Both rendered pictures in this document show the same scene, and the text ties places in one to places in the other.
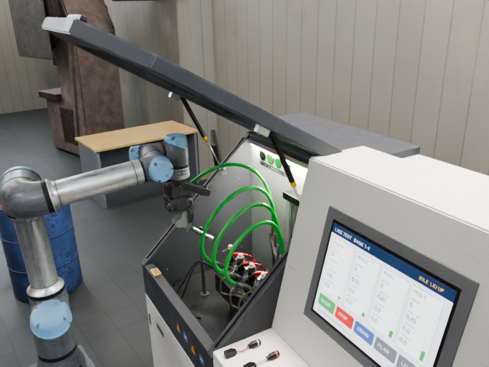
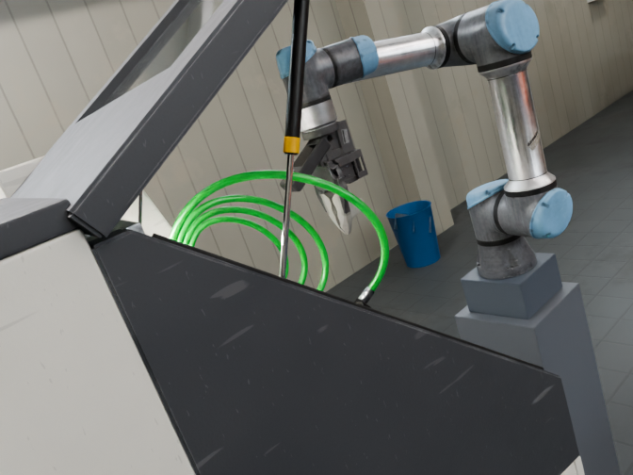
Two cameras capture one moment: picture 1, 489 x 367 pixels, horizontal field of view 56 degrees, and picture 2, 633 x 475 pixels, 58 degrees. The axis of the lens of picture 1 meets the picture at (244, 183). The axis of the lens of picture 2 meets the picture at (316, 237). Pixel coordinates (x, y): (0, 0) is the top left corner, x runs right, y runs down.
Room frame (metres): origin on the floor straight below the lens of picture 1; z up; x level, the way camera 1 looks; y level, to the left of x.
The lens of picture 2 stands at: (2.59, 0.16, 1.53)
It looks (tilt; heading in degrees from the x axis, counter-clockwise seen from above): 15 degrees down; 180
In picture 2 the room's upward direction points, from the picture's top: 19 degrees counter-clockwise
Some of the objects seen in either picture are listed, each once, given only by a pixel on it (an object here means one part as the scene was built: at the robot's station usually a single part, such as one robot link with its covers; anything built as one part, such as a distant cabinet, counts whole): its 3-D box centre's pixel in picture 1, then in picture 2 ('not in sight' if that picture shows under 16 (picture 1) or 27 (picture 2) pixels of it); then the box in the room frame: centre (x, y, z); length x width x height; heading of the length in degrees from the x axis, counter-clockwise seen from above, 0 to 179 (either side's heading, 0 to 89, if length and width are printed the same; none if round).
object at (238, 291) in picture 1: (247, 306); not in sight; (1.49, 0.00, 0.91); 0.34 x 0.10 x 0.15; 29
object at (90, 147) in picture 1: (140, 161); not in sight; (5.11, 1.19, 0.33); 1.22 x 0.64 x 0.65; 126
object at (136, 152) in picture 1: (148, 156); (342, 62); (1.44, 0.31, 1.53); 0.11 x 0.11 x 0.08; 24
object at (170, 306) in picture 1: (177, 317); not in sight; (1.48, 0.27, 0.87); 0.62 x 0.04 x 0.16; 29
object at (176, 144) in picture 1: (175, 150); (303, 74); (1.50, 0.23, 1.53); 0.09 x 0.08 x 0.11; 114
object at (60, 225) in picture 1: (40, 240); not in sight; (3.08, 1.53, 0.38); 0.51 x 0.51 x 0.76
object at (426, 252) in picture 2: not in sight; (413, 234); (-1.39, 0.82, 0.22); 0.37 x 0.34 x 0.45; 126
